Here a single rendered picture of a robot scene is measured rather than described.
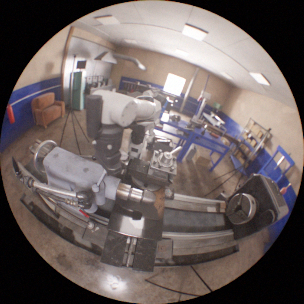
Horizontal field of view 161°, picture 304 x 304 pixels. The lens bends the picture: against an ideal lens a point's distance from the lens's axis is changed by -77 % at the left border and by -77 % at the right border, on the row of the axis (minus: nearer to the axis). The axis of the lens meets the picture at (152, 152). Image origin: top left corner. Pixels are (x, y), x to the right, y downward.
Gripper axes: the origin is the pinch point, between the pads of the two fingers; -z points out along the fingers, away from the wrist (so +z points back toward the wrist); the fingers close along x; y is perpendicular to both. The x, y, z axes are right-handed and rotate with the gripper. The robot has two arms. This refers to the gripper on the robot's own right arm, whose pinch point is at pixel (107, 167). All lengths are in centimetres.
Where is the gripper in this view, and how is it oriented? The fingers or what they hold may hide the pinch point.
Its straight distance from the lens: 41.5
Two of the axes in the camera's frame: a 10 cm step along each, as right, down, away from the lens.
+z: 2.8, -7.4, -6.1
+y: -6.0, 3.6, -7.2
